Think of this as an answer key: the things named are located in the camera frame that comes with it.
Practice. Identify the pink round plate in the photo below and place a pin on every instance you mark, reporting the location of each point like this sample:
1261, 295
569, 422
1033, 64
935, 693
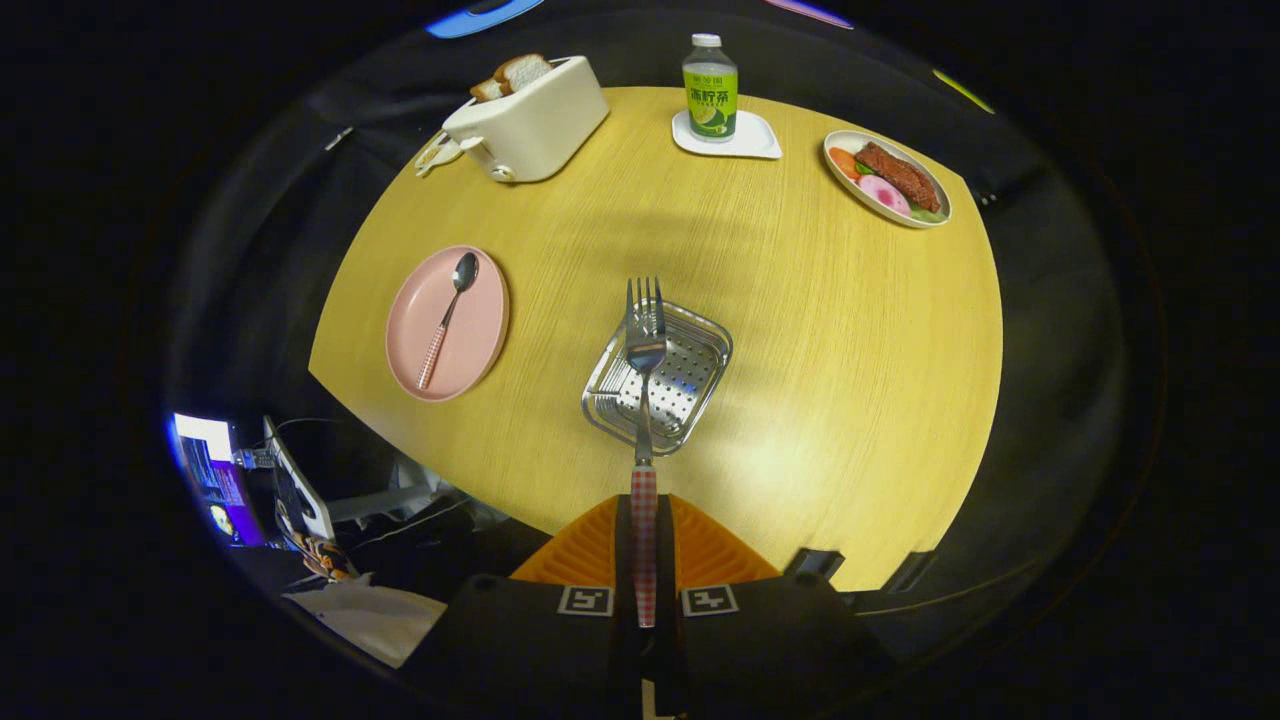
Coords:
470, 340

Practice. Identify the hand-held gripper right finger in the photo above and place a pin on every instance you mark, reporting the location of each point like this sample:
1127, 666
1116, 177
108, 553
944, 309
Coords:
770, 650

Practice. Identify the toast bread slice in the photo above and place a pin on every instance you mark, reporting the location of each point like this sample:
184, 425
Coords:
522, 72
485, 90

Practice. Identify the white plate with food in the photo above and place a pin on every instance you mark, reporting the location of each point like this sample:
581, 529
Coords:
890, 180

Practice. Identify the black bracket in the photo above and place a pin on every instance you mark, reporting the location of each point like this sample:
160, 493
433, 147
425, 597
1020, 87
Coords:
908, 570
815, 563

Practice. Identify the computer monitor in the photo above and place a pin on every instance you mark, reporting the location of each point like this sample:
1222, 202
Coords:
215, 480

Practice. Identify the white square coaster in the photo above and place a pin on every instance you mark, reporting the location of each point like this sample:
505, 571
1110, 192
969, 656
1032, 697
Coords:
755, 140

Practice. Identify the silver metal clip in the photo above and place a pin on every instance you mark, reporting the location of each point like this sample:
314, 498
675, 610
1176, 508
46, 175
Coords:
338, 138

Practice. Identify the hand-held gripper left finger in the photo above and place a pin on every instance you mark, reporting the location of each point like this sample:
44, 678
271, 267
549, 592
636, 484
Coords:
530, 650

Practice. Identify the white toaster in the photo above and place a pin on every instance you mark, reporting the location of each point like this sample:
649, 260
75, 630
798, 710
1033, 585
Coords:
540, 130

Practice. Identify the green label drink bottle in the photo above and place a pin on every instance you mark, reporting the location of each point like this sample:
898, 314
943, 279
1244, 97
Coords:
710, 95

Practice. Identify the white divided condiment dish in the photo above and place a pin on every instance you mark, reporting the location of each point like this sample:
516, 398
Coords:
440, 152

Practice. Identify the square metal drain basket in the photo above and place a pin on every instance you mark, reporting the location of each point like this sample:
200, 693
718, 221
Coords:
690, 380

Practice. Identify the orange black device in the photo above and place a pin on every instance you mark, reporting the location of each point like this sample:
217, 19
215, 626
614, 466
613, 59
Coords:
320, 555

